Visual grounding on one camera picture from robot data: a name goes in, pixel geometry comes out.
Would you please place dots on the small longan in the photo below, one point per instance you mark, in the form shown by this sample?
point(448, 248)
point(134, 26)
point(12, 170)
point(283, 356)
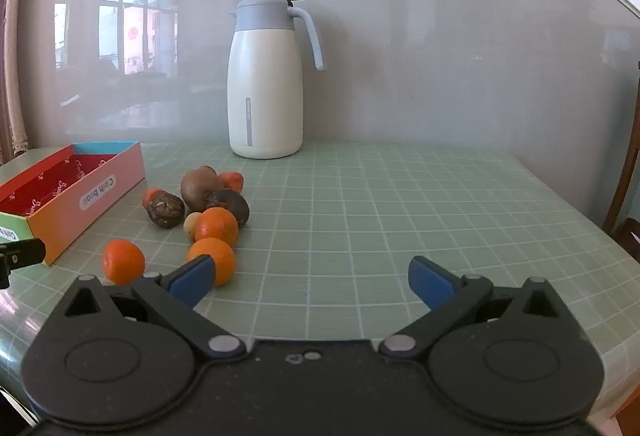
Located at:
point(192, 224)

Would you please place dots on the dark glossy water chestnut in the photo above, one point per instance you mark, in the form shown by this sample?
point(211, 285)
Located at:
point(232, 208)

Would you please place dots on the red cardboard box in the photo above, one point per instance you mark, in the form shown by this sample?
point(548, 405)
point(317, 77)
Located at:
point(75, 196)

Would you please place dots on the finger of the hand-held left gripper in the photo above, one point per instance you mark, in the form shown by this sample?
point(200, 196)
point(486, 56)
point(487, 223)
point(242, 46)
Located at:
point(25, 252)

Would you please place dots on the white and blue thermos jug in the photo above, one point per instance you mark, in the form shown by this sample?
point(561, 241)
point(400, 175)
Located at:
point(265, 91)

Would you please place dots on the orange tangerine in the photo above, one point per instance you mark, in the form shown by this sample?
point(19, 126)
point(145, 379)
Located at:
point(216, 226)
point(123, 262)
point(221, 256)

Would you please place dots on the beige curtain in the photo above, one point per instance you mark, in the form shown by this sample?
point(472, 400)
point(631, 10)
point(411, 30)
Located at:
point(12, 66)

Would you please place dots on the small round tangerine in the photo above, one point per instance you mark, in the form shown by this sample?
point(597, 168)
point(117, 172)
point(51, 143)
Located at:
point(232, 181)

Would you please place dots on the small orange fruit piece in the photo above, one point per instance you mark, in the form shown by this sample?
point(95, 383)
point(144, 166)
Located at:
point(151, 196)

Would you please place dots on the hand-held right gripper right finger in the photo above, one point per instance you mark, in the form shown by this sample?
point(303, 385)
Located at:
point(430, 278)

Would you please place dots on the water chestnut with tan top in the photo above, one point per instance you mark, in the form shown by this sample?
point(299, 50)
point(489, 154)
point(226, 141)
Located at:
point(166, 211)

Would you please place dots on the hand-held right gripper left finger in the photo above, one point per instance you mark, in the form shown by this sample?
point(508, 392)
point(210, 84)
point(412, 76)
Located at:
point(192, 278)

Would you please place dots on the brown kiwi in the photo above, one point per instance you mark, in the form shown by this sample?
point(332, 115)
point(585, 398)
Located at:
point(197, 186)

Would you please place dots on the wooden chair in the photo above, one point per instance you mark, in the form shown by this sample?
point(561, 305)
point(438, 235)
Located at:
point(622, 196)

